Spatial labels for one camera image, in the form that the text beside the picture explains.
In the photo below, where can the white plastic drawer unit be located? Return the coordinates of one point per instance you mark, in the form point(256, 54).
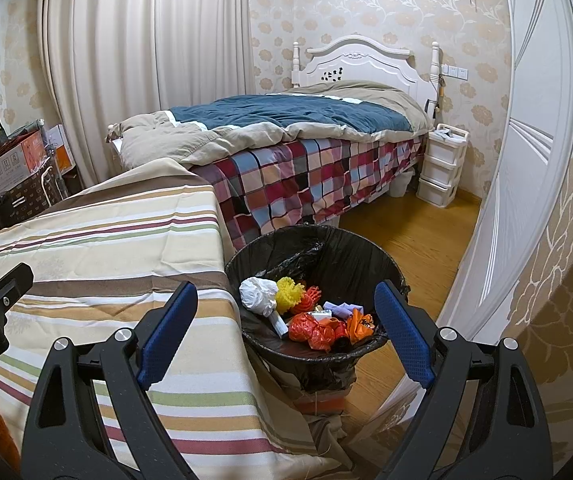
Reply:
point(444, 165)

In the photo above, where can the white wardrobe door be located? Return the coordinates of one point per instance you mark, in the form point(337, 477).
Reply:
point(516, 160)

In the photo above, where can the red cardboard box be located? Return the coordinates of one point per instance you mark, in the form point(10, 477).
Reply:
point(324, 402)

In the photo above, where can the yellow foam fruit net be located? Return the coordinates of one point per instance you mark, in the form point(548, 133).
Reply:
point(290, 294)

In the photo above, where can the white wall switch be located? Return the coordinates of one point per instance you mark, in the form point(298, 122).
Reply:
point(454, 72)

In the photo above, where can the blue and beige duvet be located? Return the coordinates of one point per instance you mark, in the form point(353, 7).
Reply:
point(276, 120)

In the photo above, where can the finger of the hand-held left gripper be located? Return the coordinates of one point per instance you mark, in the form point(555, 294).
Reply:
point(11, 282)

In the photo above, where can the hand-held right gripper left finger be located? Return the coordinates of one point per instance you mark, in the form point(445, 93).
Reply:
point(166, 335)

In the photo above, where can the orange wrapper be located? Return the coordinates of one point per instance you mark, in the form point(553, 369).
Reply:
point(359, 327)

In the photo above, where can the white and orange box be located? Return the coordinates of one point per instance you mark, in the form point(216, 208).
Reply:
point(61, 150)

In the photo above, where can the bin with black liner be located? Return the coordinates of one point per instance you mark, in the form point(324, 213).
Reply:
point(316, 260)

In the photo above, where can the small white waste bin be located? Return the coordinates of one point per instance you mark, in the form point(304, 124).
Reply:
point(400, 183)

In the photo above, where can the orange-red plastic bag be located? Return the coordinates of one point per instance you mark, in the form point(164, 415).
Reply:
point(311, 334)

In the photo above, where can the white plastic bag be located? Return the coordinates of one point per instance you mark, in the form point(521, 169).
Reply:
point(258, 296)

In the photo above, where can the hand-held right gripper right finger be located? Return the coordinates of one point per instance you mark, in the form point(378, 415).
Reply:
point(406, 335)

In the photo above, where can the cream curtain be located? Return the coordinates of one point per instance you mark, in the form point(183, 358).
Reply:
point(141, 60)

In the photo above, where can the striped tablecloth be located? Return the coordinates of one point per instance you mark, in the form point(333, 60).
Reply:
point(116, 240)

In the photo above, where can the white bed headboard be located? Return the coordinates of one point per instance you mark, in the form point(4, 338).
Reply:
point(361, 60)

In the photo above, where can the white squeeze tube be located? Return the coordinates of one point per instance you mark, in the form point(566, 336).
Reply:
point(279, 325)

